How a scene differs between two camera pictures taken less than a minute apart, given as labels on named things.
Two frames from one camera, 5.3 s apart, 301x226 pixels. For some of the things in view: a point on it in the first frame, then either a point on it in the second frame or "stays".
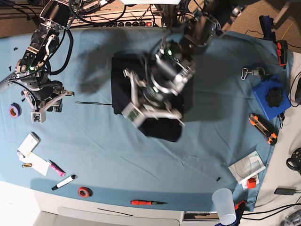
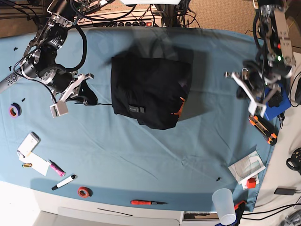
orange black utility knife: [269, 132] stays
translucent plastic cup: [224, 202] stays
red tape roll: [85, 192] stays
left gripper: [135, 113] -> [257, 99]
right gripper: [39, 116] -> [88, 96]
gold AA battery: [27, 165] stays
